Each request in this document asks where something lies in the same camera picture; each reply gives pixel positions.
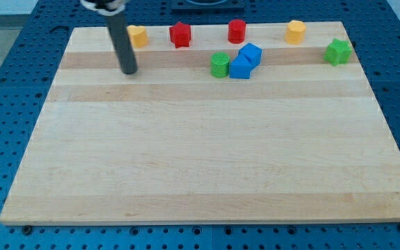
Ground blue cube block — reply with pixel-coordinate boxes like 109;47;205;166
238;43;263;68

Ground green cylinder block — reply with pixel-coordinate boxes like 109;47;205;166
210;52;230;78

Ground blue pentagon block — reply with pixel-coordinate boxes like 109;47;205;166
229;55;252;79

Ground red star block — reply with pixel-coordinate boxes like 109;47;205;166
169;22;192;48

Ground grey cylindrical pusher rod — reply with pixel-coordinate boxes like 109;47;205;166
105;10;138;75

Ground wooden board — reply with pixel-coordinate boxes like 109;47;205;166
0;22;400;226

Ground red cylinder block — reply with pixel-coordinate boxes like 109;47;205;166
228;19;246;44

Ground yellow heart block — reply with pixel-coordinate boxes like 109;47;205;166
127;25;149;48

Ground yellow hexagon block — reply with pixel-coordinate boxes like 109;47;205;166
284;20;306;45

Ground green star block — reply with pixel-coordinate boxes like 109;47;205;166
324;38;352;66

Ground white rod mount collar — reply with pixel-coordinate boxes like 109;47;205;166
79;0;129;16

